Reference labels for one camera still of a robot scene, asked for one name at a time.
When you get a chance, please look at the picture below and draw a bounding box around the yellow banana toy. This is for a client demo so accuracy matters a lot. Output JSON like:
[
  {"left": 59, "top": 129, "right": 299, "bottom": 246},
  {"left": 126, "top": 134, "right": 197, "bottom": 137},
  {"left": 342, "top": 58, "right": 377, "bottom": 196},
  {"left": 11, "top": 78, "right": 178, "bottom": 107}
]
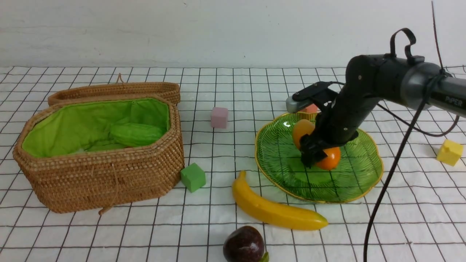
[{"left": 232, "top": 170, "right": 328, "bottom": 231}]

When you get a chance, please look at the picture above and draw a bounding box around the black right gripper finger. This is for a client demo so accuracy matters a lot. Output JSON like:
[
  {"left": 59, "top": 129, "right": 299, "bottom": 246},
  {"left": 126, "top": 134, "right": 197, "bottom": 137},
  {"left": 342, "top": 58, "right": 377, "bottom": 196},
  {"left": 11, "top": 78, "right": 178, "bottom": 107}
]
[{"left": 301, "top": 144, "right": 327, "bottom": 168}]

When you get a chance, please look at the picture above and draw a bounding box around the green foam cube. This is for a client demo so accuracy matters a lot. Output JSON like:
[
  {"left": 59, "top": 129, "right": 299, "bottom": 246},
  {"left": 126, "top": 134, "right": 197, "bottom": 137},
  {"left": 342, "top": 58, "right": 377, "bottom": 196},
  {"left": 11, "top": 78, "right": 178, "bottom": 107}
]
[{"left": 180, "top": 163, "right": 206, "bottom": 193}]

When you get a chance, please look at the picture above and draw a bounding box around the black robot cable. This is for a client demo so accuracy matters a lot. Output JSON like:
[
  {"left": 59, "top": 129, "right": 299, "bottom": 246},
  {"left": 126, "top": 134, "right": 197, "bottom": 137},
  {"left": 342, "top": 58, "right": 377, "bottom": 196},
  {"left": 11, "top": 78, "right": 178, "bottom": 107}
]
[{"left": 363, "top": 0, "right": 466, "bottom": 262}]

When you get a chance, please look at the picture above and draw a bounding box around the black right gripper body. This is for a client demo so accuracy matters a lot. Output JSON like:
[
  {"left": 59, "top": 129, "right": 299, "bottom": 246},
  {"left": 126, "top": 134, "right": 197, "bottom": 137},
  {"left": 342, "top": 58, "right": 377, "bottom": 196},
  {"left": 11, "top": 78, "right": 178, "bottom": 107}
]
[{"left": 300, "top": 96, "right": 374, "bottom": 153}]

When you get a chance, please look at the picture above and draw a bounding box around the pink foam cube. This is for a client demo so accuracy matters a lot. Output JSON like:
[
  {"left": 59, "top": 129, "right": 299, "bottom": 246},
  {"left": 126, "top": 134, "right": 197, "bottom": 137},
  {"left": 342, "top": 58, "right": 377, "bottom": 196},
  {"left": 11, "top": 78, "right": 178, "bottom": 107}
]
[{"left": 211, "top": 107, "right": 229, "bottom": 129}]

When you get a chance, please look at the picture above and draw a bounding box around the dark purple mangosteen toy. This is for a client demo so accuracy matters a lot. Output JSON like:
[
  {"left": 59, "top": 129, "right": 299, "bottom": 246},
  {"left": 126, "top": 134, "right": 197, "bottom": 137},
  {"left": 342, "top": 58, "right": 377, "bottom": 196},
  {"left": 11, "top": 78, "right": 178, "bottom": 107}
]
[{"left": 223, "top": 226, "right": 269, "bottom": 262}]

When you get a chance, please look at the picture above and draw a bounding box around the yellow foam cube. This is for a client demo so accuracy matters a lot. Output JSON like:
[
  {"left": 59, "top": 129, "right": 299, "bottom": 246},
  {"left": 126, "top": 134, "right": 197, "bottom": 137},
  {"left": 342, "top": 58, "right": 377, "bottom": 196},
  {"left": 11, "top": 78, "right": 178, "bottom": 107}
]
[{"left": 436, "top": 139, "right": 464, "bottom": 166}]

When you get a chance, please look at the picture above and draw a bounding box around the orange foam cube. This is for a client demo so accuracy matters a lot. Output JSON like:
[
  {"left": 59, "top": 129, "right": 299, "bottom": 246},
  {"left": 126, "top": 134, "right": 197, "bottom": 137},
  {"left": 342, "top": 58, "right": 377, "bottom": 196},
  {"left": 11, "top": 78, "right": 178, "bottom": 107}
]
[{"left": 301, "top": 104, "right": 319, "bottom": 114}]

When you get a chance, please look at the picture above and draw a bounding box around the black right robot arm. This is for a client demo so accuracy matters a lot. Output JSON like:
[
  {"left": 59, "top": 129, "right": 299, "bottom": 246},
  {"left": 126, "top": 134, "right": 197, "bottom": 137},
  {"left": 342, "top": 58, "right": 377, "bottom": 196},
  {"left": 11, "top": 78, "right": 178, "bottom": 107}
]
[{"left": 287, "top": 55, "right": 465, "bottom": 167}]

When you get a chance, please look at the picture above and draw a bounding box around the orange yellow mango toy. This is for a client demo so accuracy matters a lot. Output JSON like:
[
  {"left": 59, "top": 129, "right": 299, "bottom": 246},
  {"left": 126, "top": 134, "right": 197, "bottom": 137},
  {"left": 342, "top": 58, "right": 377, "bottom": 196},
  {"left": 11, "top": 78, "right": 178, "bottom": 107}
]
[{"left": 292, "top": 119, "right": 341, "bottom": 171}]

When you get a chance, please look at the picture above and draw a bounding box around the woven wicker basket green lining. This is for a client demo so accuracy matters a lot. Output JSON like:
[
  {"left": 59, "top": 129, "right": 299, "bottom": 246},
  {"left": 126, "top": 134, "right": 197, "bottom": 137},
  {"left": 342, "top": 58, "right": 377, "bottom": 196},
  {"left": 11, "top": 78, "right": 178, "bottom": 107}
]
[{"left": 13, "top": 94, "right": 185, "bottom": 215}]

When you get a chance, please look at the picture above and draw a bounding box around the green glass leaf plate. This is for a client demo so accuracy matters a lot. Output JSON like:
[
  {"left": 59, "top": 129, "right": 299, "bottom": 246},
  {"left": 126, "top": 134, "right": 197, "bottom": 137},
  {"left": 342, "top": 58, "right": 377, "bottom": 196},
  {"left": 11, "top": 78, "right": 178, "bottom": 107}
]
[{"left": 255, "top": 112, "right": 384, "bottom": 203}]

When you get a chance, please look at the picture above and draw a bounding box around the woven wicker basket lid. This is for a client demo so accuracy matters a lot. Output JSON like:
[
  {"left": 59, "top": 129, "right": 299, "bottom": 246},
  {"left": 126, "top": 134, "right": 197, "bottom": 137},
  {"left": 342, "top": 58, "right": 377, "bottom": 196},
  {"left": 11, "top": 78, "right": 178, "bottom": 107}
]
[{"left": 48, "top": 74, "right": 181, "bottom": 106}]

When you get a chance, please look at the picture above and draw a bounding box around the green bitter gourd toy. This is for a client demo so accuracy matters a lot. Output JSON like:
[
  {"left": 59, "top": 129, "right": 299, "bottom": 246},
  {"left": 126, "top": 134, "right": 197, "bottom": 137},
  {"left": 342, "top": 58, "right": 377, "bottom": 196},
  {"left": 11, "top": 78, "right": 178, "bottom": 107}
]
[{"left": 110, "top": 123, "right": 167, "bottom": 147}]

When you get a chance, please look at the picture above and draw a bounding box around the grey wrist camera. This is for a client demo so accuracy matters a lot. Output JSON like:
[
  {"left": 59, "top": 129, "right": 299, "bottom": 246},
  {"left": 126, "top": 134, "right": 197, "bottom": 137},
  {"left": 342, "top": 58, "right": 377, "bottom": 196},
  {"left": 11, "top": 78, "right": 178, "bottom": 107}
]
[{"left": 286, "top": 82, "right": 339, "bottom": 114}]

